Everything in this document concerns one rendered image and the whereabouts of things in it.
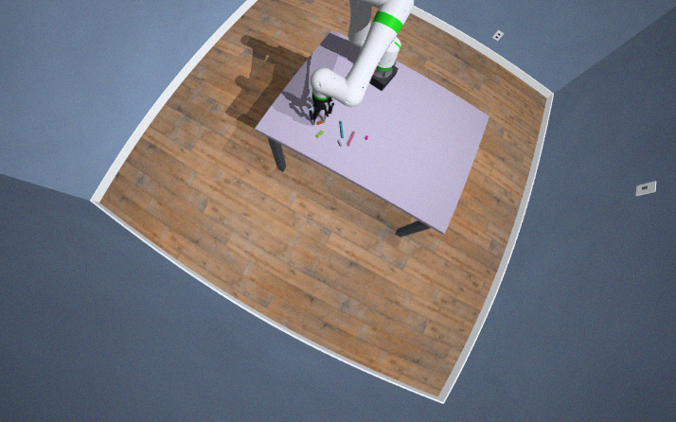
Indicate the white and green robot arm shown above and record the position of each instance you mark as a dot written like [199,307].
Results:
[373,57]

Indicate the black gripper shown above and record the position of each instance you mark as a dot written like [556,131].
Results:
[314,115]

